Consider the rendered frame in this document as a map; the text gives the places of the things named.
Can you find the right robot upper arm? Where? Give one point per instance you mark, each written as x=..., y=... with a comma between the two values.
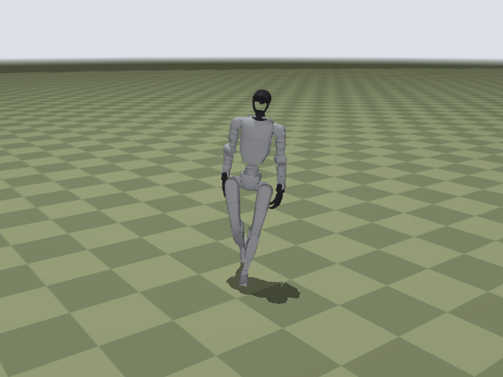
x=235, y=125

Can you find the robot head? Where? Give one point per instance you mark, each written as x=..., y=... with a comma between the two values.
x=261, y=96

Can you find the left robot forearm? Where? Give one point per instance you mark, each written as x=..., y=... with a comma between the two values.
x=281, y=174

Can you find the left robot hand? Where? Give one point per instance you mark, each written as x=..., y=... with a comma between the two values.
x=278, y=197

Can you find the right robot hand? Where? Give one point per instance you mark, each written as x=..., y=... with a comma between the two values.
x=223, y=178

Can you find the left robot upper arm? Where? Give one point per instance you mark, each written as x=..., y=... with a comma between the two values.
x=280, y=132

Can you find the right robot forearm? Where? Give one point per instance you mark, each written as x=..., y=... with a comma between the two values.
x=227, y=163

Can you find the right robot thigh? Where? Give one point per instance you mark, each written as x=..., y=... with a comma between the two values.
x=232, y=193

